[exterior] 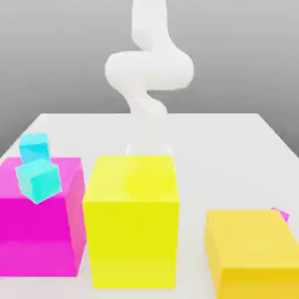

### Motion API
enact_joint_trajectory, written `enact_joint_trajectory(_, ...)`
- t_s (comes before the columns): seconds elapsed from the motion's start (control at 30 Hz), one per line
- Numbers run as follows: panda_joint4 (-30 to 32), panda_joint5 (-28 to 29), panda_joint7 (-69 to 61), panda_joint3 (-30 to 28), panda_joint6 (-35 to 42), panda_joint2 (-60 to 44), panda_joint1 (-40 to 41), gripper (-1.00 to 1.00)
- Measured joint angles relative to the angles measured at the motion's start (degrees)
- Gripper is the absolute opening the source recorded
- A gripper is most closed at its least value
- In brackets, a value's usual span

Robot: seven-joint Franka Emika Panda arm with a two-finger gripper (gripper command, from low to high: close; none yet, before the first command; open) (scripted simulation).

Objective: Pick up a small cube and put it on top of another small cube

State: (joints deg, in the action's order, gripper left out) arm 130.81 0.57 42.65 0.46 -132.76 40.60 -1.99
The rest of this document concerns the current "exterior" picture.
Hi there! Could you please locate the large orange box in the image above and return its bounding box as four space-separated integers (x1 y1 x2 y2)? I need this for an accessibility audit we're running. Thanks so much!
203 209 299 299

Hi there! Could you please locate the large magenta box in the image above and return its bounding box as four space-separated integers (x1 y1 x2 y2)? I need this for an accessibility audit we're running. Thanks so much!
0 157 87 279

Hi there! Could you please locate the small magenta cube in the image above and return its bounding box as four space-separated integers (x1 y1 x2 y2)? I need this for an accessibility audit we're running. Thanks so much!
270 207 290 223

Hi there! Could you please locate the large yellow box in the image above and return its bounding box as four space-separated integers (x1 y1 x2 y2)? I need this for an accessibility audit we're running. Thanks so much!
82 155 180 290

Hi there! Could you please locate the small cyan cube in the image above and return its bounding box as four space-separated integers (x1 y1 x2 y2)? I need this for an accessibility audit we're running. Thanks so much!
18 133 51 164
15 159 62 205

